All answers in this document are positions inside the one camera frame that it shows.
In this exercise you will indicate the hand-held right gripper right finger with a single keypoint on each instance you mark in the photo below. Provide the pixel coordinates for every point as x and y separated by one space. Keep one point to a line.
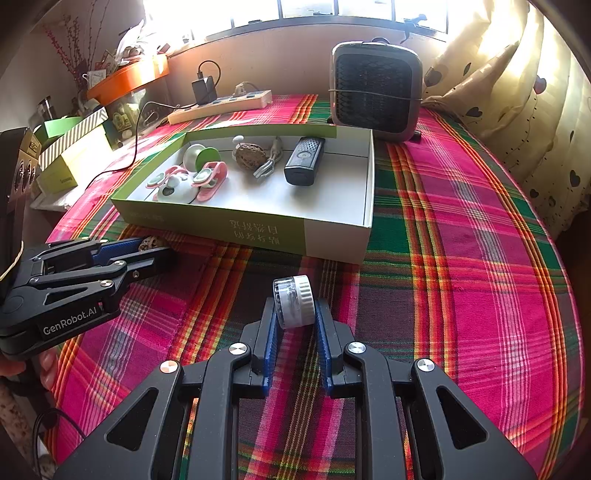
323 350

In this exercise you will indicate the white stand with green base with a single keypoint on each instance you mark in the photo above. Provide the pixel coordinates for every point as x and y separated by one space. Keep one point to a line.
196 157

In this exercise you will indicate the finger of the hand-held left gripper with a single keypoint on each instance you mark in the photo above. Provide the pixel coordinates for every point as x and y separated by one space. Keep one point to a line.
147 263
120 249

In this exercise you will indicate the yellow cardboard box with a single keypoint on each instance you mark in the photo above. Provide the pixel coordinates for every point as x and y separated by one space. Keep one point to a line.
83 157

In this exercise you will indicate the plaid pink green tablecloth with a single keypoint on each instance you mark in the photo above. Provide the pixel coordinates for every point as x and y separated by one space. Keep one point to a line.
461 277

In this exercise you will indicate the white round dome gadget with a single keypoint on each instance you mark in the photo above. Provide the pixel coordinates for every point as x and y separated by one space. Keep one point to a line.
178 191

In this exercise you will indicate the small white jar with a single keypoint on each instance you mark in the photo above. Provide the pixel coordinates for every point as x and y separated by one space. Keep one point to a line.
295 300

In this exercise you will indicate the orange tray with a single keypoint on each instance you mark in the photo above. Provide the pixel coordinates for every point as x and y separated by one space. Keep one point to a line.
129 76

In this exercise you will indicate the person's left hand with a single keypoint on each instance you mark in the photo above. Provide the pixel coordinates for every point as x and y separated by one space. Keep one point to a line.
48 369

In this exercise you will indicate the clear plastic storage box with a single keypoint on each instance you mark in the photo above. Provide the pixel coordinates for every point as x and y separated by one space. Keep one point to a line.
122 120

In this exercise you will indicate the green white cardboard box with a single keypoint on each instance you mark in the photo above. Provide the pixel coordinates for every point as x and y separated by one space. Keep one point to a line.
323 203

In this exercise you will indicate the cream heart print curtain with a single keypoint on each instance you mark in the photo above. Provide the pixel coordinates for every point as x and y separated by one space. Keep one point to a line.
531 115

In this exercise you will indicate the grey plug adapter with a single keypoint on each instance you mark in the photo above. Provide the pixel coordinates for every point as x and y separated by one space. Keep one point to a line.
240 90

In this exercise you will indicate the black rectangular device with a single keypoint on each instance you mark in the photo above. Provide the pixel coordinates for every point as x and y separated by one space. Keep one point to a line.
302 161

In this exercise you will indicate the window with metal bars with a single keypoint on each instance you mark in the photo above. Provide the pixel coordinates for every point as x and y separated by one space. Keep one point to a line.
300 11

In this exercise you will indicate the black charger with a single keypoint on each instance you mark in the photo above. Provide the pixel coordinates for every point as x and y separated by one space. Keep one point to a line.
203 92

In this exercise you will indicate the beige power strip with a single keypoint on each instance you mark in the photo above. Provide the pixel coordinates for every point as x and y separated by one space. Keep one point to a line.
231 104

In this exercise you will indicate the small white knobbed gadget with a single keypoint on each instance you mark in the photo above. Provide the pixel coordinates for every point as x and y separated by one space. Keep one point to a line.
238 139

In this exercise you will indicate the pile of packets and bags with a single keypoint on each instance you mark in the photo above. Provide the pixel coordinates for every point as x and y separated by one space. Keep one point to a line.
134 46

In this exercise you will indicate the red twig decoration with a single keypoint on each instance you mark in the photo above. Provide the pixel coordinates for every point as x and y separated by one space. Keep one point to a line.
69 46

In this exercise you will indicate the pink plastic clip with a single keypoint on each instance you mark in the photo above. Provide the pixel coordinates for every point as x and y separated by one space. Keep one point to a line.
157 177
212 184

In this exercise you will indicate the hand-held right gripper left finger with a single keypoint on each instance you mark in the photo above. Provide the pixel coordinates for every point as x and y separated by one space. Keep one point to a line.
270 350

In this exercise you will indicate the grey space heater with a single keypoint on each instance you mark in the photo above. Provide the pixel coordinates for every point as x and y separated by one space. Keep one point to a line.
376 87

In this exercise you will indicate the striped cardboard box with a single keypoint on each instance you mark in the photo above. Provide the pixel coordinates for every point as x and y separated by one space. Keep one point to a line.
78 134

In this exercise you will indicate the brown walnut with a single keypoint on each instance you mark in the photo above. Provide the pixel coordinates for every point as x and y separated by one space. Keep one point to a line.
151 243
249 159

